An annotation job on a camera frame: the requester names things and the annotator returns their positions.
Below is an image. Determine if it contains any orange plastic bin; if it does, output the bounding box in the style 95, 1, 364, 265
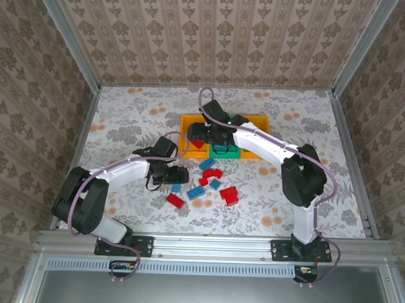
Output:
178, 114, 211, 159
237, 114, 271, 161

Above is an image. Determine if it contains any floral table cover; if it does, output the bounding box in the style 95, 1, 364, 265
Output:
58, 81, 374, 241

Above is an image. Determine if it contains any black connector board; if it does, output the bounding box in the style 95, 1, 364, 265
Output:
108, 259, 136, 274
293, 264, 319, 283

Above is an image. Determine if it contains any grey metal panel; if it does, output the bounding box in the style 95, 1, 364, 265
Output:
33, 268, 395, 303

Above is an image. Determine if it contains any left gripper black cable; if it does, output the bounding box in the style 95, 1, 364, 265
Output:
144, 175, 164, 193

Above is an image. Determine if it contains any aluminium rear rail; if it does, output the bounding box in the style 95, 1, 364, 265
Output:
100, 80, 335, 96

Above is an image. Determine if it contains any aluminium mounting rail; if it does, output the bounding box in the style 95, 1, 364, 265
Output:
35, 227, 395, 265

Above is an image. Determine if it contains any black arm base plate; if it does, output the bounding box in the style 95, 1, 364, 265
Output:
94, 233, 154, 258
269, 239, 333, 264

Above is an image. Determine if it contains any aluminium side rail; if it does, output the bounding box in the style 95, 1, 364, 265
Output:
324, 90, 387, 241
49, 82, 102, 232

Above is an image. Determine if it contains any slotted white cable duct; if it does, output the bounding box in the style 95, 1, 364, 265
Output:
46, 256, 301, 279

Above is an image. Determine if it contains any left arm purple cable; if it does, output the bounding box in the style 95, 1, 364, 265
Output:
66, 127, 190, 286

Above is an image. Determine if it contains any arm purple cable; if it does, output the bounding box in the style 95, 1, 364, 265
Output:
66, 127, 190, 286
191, 87, 348, 290

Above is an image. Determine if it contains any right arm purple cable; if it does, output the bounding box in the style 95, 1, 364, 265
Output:
191, 87, 348, 290

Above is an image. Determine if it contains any aluminium frame post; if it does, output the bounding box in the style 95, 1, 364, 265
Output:
331, 0, 402, 99
31, 0, 104, 92

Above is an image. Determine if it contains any aluminium frame bar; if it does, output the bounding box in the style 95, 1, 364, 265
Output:
12, 246, 50, 303
378, 260, 405, 303

